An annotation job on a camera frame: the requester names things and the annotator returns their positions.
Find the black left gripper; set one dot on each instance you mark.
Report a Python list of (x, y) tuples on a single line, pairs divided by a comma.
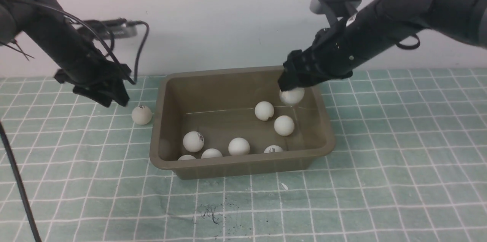
[(90, 75)]

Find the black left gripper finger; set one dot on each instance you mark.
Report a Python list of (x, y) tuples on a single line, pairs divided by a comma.
[(289, 82)]

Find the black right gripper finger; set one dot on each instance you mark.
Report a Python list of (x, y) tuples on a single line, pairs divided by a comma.
[(102, 98), (119, 93)]

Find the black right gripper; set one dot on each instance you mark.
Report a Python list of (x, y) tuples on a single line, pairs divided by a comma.
[(326, 59)]

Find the white ping-pong ball DHS print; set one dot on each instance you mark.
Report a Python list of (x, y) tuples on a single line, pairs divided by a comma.
[(142, 115)]

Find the white ping-pong ball top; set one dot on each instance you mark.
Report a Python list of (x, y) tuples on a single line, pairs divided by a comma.
[(284, 125)]

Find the white ping-pong ball front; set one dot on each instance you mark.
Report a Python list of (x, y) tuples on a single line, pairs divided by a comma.
[(273, 149)]

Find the white ping-pong ball with logo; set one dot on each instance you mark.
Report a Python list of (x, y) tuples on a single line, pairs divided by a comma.
[(193, 141)]

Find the white ping-pong ball plain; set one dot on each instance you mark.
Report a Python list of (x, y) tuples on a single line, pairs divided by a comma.
[(211, 153)]

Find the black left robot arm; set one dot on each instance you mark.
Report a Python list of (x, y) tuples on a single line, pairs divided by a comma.
[(99, 44)]

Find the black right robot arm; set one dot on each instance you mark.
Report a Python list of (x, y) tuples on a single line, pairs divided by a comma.
[(362, 29)]

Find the brown plastic bin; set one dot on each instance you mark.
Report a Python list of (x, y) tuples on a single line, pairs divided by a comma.
[(220, 105)]

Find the green checkered table cloth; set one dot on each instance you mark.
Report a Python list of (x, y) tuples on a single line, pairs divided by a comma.
[(409, 166)]

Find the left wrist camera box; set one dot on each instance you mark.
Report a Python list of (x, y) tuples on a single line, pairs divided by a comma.
[(335, 10)]

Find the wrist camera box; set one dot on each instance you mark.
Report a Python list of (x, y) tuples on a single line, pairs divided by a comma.
[(335, 10), (116, 26)]

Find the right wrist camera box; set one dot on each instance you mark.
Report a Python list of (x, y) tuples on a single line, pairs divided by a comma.
[(116, 26)]

